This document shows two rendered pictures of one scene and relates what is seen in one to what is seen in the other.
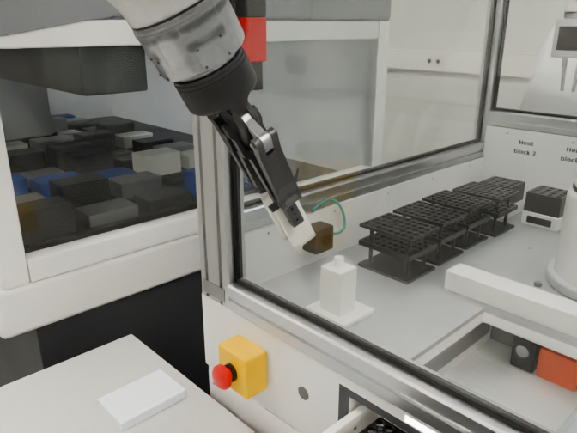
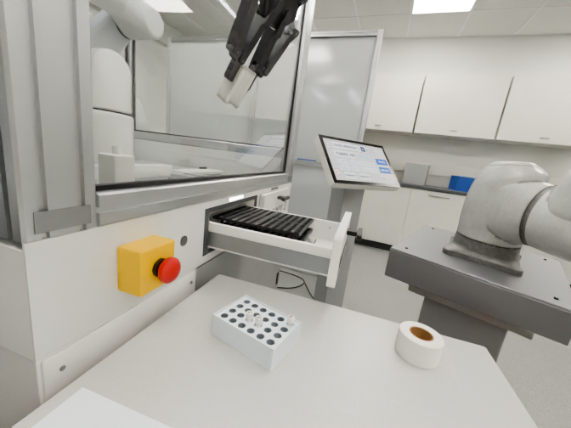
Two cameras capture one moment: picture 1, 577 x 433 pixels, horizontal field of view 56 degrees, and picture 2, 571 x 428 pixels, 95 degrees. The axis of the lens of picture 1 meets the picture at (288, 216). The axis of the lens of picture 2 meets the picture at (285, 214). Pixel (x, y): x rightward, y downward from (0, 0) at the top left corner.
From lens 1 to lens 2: 0.96 m
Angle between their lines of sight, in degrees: 114
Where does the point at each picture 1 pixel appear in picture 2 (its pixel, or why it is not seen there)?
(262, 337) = (148, 224)
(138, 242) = not seen: outside the picture
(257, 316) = (145, 205)
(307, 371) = (187, 219)
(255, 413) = (137, 318)
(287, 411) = not seen: hidden behind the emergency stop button
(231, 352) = (159, 245)
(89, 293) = not seen: outside the picture
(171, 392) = (87, 402)
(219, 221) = (70, 104)
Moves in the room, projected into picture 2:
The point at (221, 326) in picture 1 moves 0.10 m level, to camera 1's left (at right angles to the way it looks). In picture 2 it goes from (81, 263) to (65, 306)
